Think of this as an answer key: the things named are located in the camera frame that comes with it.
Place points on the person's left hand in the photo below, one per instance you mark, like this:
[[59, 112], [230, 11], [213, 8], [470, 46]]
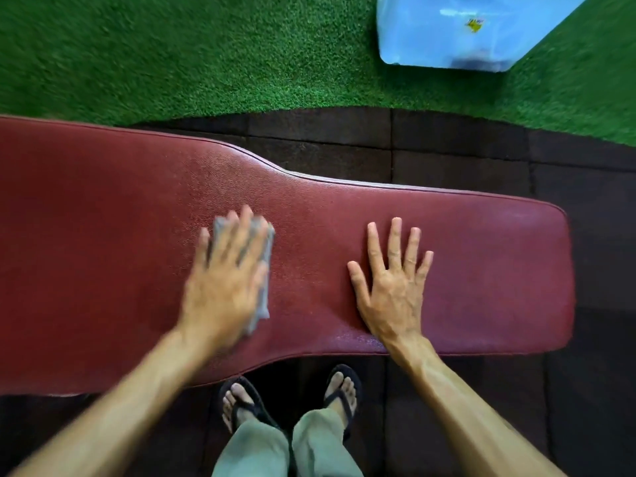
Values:
[[223, 293]]

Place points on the person's right hand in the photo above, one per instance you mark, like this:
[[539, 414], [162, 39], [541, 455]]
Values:
[[392, 303]]

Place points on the grey cleaning cloth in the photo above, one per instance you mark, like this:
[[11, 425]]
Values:
[[264, 303]]

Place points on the red padded bench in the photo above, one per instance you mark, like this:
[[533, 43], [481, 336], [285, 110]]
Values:
[[124, 193]]

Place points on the person's left forearm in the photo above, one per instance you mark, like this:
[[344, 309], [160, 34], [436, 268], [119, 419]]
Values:
[[124, 417]]

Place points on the person's right forearm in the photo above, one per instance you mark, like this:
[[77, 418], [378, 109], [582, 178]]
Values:
[[472, 427]]

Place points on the person's right foot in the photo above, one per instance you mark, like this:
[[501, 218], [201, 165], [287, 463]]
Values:
[[343, 386]]

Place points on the person's foot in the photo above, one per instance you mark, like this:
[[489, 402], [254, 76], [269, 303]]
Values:
[[233, 393], [343, 386]]

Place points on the person's left foot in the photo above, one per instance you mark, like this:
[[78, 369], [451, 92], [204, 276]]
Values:
[[233, 393]]

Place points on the black flip-flop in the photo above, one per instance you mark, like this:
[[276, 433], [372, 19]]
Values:
[[356, 377], [256, 388]]

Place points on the olive green trousers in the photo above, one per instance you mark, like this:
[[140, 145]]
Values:
[[248, 452]]

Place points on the green artificial turf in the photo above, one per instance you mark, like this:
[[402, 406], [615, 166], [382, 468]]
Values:
[[149, 44]]

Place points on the translucent blue bin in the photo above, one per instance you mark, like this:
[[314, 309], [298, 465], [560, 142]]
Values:
[[447, 44]]

